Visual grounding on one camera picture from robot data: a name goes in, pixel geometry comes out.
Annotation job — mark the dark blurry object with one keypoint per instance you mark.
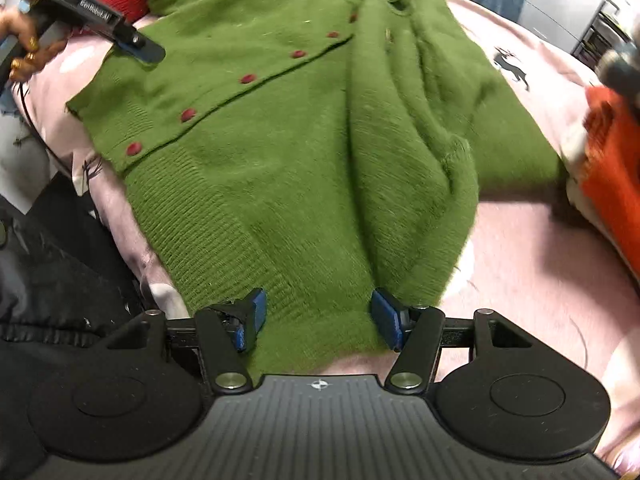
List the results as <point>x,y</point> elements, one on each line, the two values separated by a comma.
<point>620,65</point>

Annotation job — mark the orange garment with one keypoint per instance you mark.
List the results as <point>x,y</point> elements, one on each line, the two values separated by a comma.
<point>612,170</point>

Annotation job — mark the pink spotted blanket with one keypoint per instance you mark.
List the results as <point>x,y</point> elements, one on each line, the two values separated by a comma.
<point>525,260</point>

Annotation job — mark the person's left hand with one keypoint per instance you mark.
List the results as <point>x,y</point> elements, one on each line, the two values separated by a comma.
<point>30,47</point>

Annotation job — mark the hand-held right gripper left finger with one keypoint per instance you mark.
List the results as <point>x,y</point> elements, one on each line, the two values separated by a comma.
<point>252,316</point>

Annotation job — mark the person's black jacket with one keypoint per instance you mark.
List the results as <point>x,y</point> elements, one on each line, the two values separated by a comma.
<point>55,280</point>

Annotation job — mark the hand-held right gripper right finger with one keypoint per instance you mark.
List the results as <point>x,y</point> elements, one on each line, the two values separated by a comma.
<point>386,316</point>

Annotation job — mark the green knit cardigan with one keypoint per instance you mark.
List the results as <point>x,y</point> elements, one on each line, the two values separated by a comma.
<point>310,160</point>

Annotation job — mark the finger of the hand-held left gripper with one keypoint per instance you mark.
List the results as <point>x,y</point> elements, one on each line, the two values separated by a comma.
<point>146,51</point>

